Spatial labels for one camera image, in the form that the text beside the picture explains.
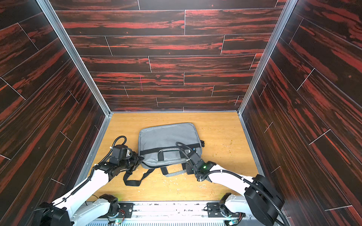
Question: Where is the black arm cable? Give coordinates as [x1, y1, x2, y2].
[175, 141, 286, 226]
[98, 135, 128, 167]

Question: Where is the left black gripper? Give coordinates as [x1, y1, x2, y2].
[119, 151, 145, 171]

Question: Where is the aluminium front rail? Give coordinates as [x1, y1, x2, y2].
[88, 201, 262, 226]

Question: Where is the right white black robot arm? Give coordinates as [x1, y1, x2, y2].
[186, 159, 289, 226]

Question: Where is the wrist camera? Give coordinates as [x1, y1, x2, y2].
[185, 148, 201, 164]
[109, 145, 128, 165]

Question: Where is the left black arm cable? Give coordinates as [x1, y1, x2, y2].
[98, 135, 128, 167]

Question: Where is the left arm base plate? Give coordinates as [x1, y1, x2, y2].
[106, 202, 134, 219]

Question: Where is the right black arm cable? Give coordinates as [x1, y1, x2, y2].
[175, 141, 286, 226]

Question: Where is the grey zippered laptop bag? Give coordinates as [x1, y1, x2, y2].
[123, 122, 205, 186]

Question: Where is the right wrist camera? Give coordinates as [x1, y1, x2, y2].
[185, 148, 201, 164]

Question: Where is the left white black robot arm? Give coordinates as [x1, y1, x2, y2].
[32, 156, 144, 226]

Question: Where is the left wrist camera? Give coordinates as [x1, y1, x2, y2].
[109, 145, 128, 165]

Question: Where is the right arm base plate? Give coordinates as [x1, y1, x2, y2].
[204, 202, 246, 218]

